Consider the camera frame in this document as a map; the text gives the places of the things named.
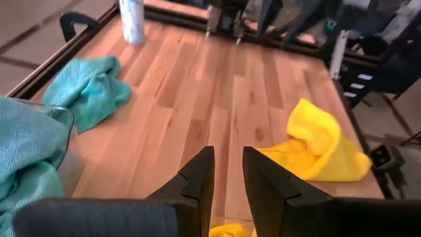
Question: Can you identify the black box with white labels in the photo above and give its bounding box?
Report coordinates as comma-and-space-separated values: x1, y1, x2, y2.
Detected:
338, 67, 382, 109

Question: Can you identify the black aluminium table frame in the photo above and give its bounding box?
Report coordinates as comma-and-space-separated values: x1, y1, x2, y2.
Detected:
6, 0, 421, 201

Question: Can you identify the teal microfiber towel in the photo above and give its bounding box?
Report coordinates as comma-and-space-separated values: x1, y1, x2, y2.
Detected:
0, 163, 65, 237
0, 95, 72, 185
41, 55, 132, 134

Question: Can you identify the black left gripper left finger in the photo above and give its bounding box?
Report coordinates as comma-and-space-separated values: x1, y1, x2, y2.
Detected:
12, 146, 216, 237

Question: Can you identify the yellow microfiber towel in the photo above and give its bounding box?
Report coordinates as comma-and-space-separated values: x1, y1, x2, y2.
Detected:
209, 223, 258, 237
258, 97, 373, 182

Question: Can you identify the silver metal bracket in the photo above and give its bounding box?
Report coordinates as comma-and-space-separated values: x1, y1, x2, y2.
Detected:
330, 29, 349, 80

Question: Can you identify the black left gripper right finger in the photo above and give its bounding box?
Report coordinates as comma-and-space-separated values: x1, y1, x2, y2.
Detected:
242, 147, 421, 237

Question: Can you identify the black floor box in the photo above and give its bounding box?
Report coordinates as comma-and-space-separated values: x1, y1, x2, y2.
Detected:
370, 144, 406, 185

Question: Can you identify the light blue spray bottle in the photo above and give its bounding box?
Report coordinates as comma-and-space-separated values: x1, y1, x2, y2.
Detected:
118, 0, 145, 45

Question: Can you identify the dark clamp handle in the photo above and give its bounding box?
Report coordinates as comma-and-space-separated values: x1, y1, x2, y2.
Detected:
59, 11, 101, 43

